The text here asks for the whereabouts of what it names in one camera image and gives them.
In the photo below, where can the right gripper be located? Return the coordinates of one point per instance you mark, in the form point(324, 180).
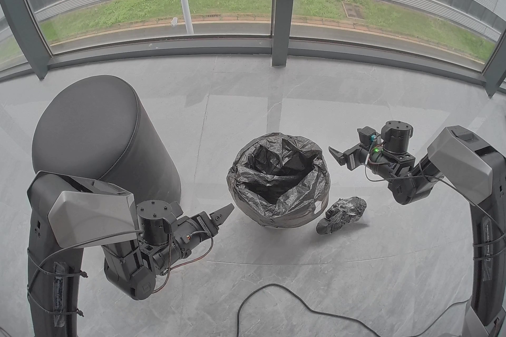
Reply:
point(357, 157)

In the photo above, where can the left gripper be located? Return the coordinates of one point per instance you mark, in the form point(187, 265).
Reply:
point(195, 227)

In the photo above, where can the black plastic bag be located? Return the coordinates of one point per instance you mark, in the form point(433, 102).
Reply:
point(276, 209)

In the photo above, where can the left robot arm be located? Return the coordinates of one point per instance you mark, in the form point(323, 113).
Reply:
point(91, 209)

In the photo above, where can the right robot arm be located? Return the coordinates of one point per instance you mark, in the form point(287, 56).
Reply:
point(458, 161)

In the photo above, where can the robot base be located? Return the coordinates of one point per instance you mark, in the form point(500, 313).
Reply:
point(480, 323)

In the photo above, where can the crumpled black plastic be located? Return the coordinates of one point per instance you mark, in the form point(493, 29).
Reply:
point(342, 213)

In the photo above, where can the dark grey round chair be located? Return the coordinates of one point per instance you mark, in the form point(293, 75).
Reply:
point(91, 130)

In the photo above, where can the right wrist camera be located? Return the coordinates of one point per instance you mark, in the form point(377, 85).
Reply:
point(367, 136)

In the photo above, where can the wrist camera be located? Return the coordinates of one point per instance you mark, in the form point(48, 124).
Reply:
point(367, 136)
point(176, 211)

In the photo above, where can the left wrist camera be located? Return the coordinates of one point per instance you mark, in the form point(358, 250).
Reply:
point(176, 211)

